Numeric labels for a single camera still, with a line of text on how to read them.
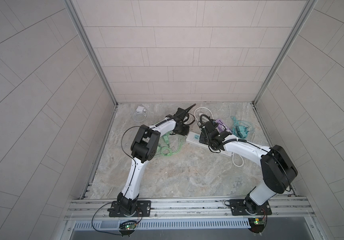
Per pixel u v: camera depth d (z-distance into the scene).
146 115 1.06
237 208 0.71
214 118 1.08
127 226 0.65
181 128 0.87
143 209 0.71
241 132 0.98
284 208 0.72
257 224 0.68
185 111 0.85
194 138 0.94
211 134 0.68
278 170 0.44
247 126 1.02
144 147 0.58
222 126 1.00
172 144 0.94
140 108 1.11
